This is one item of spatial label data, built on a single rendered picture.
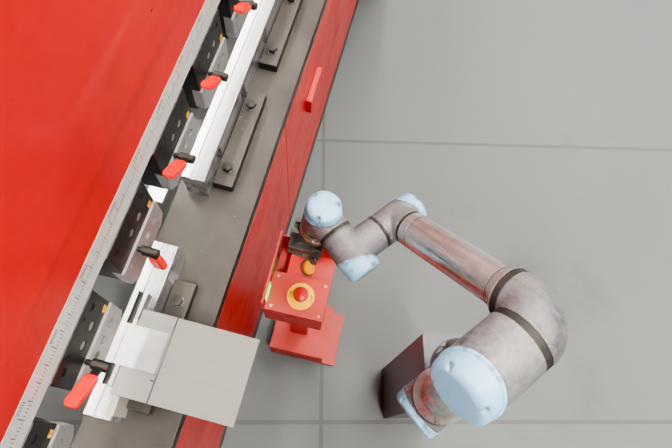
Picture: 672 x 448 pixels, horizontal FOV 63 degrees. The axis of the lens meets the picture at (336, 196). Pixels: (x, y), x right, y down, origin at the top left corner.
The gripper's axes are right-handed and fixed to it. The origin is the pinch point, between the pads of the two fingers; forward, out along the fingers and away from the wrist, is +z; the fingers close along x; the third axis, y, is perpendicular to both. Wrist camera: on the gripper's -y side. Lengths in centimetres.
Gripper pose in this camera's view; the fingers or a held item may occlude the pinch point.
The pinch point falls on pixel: (314, 255)
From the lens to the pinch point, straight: 144.8
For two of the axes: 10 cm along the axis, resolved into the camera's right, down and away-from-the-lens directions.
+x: -2.2, 8.9, -4.0
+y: -9.6, -2.6, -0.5
